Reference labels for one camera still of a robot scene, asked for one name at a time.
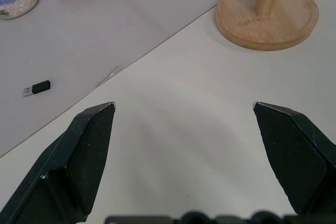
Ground black usb dongle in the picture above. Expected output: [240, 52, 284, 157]
[22, 79, 51, 98]

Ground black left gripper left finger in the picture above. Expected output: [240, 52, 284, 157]
[0, 101, 117, 224]

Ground wooden stand with round base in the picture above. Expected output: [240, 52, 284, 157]
[215, 0, 320, 50]

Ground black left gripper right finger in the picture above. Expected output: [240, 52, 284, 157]
[253, 101, 336, 217]

